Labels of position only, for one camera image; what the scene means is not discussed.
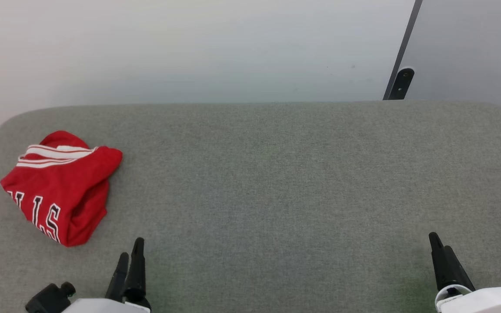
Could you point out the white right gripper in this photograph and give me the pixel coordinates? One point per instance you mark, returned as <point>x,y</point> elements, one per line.
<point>489,302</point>

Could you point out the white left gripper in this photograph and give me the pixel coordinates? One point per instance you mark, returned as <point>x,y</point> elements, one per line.
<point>102,306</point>

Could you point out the red and white basketball jersey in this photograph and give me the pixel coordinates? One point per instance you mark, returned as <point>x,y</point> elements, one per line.
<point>65,191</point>

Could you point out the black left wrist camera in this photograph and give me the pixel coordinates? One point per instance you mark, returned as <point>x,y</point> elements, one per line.
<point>48,298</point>

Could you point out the black wall bracket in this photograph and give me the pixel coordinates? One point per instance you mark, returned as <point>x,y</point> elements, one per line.
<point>402,82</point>

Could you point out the dark door frame strip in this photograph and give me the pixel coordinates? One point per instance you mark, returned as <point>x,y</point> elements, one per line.
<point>405,43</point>

